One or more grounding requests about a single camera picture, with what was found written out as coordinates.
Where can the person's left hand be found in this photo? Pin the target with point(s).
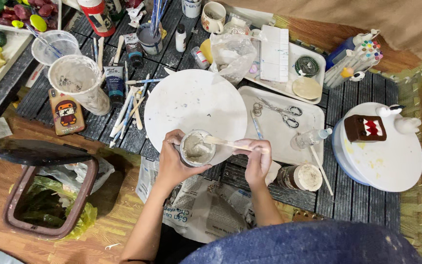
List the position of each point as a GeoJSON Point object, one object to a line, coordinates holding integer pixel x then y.
{"type": "Point", "coordinates": [170, 165]}

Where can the person's right hand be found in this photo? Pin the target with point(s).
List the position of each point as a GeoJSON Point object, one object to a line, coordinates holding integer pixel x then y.
{"type": "Point", "coordinates": [256, 165]}

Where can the person's right fingers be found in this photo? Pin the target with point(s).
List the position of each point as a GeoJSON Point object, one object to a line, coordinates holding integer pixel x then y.
{"type": "Point", "coordinates": [255, 148]}

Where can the wooden stirring stick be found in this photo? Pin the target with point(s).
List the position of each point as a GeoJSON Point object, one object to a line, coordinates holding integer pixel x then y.
{"type": "Point", "coordinates": [222, 142]}

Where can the cup of gray paste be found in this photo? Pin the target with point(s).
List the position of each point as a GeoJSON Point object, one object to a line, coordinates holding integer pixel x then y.
{"type": "Point", "coordinates": [196, 150]}

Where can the blue striped sculpting tool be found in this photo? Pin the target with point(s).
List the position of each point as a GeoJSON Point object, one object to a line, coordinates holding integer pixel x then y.
{"type": "Point", "coordinates": [256, 126]}

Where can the white tray with scissors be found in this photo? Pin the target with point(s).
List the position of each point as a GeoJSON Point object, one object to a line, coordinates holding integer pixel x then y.
{"type": "Point", "coordinates": [277, 141]}

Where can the silver scissors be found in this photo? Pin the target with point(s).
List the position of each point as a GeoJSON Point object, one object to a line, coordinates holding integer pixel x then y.
{"type": "Point", "coordinates": [286, 112]}

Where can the brown jar with white lid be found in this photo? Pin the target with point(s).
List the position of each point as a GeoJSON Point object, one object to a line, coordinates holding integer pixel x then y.
{"type": "Point", "coordinates": [299, 178]}

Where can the small clear squeeze bottle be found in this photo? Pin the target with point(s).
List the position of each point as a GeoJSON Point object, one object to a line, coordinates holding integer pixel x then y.
{"type": "Point", "coordinates": [308, 138]}

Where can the long white stick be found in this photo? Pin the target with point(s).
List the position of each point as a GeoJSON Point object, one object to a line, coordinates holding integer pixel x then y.
{"type": "Point", "coordinates": [321, 170]}

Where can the white round board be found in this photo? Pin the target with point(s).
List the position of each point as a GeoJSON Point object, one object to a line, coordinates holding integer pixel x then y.
{"type": "Point", "coordinates": [192, 102]}

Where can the beige clay disc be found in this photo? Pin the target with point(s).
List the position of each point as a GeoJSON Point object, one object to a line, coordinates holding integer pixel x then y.
{"type": "Point", "coordinates": [307, 88]}

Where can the newspaper sheets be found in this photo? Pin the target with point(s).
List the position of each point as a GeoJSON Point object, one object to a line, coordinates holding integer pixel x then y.
{"type": "Point", "coordinates": [200, 212]}

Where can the white paint palette box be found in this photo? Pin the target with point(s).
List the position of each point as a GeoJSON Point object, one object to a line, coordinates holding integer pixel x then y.
{"type": "Point", "coordinates": [274, 55]}

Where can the crumpled clear plastic bag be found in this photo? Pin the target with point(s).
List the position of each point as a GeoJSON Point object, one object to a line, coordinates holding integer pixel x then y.
{"type": "Point", "coordinates": [233, 55]}

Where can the green round lid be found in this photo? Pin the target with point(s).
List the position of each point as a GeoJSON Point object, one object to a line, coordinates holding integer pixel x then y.
{"type": "Point", "coordinates": [307, 66]}

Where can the small bottle with red label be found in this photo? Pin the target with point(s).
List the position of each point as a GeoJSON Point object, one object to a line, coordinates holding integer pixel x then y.
{"type": "Point", "coordinates": [200, 58]}

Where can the brown monster clay figure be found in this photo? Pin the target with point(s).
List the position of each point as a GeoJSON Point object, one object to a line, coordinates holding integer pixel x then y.
{"type": "Point", "coordinates": [361, 130]}

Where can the person's blue clothing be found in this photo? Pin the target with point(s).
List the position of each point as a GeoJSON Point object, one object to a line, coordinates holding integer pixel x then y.
{"type": "Point", "coordinates": [306, 244]}

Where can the white tray with palette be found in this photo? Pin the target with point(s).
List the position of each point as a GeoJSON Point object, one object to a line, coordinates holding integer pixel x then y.
{"type": "Point", "coordinates": [302, 49]}

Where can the clear plastic packet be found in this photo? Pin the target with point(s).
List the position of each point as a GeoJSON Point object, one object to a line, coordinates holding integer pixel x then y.
{"type": "Point", "coordinates": [236, 24]}

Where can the blue bottle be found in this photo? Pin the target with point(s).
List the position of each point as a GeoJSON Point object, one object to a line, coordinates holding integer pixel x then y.
{"type": "Point", "coordinates": [339, 51]}

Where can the set of colour markers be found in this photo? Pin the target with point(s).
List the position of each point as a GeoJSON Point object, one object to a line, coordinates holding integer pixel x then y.
{"type": "Point", "coordinates": [354, 62]}

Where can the heap of sculpting tools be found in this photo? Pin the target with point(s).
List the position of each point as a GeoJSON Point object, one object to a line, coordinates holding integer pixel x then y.
{"type": "Point", "coordinates": [128, 110]}

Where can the white bottle with black cap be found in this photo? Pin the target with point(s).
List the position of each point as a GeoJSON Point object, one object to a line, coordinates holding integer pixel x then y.
{"type": "Point", "coordinates": [180, 38]}

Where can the printed ceramic mug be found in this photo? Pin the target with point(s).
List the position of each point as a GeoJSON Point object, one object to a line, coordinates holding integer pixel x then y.
{"type": "Point", "coordinates": [213, 20]}

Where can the white turntable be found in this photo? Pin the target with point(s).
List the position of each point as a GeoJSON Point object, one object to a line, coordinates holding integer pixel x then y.
{"type": "Point", "coordinates": [390, 165]}

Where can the white figurine with black tip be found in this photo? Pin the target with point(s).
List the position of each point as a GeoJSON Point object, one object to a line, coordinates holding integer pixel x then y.
{"type": "Point", "coordinates": [387, 110]}

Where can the gray paint-stained cup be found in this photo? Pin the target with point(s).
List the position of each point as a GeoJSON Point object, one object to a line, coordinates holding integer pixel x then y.
{"type": "Point", "coordinates": [150, 42]}

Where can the white cup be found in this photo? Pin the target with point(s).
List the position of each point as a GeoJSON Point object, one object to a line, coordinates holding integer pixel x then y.
{"type": "Point", "coordinates": [191, 9]}

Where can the black and blue paint tube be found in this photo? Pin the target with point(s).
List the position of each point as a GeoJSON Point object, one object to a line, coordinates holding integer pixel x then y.
{"type": "Point", "coordinates": [114, 86]}

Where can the plain white clay figurine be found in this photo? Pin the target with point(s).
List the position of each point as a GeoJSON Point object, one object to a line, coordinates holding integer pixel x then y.
{"type": "Point", "coordinates": [408, 124]}

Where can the small paint tube teal cap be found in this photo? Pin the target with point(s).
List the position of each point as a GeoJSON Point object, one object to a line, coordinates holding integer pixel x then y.
{"type": "Point", "coordinates": [134, 49]}

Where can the bunch of blue brushes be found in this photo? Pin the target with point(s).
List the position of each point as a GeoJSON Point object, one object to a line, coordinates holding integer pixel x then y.
{"type": "Point", "coordinates": [156, 14]}

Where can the beige fabric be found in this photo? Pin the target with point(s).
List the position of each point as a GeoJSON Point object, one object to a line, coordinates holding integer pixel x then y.
{"type": "Point", "coordinates": [361, 18]}

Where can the wooden modelling stick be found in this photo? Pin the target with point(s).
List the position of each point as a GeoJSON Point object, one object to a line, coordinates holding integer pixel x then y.
{"type": "Point", "coordinates": [118, 49]}

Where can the tall stained clear plastic cup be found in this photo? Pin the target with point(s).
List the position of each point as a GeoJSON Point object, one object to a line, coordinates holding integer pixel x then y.
{"type": "Point", "coordinates": [82, 88]}

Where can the yellow bin bag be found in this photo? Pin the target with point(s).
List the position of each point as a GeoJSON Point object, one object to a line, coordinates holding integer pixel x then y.
{"type": "Point", "coordinates": [81, 220]}

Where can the phone with cartoon case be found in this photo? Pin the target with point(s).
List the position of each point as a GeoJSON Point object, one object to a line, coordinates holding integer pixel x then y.
{"type": "Point", "coordinates": [66, 112]}

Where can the dark bottle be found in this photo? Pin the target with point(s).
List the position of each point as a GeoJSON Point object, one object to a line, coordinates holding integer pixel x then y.
{"type": "Point", "coordinates": [115, 7]}

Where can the red paint bottle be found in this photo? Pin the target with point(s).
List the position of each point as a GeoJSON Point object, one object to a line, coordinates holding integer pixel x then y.
{"type": "Point", "coordinates": [97, 16]}

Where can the brown trash bin with lid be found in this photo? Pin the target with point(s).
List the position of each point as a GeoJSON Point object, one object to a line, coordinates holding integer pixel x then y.
{"type": "Point", "coordinates": [31, 154]}

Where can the short clear plastic cup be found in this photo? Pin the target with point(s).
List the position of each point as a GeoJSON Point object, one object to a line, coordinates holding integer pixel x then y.
{"type": "Point", "coordinates": [55, 46]}

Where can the blue striped paint brush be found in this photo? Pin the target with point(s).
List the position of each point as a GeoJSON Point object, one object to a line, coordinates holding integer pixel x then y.
{"type": "Point", "coordinates": [44, 41]}

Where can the white board with clay figures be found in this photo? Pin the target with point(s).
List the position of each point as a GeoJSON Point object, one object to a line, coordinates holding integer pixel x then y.
{"type": "Point", "coordinates": [2, 51]}

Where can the tray of coloured clay pieces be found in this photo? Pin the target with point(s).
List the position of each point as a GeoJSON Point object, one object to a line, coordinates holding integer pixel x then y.
{"type": "Point", "coordinates": [20, 11]}

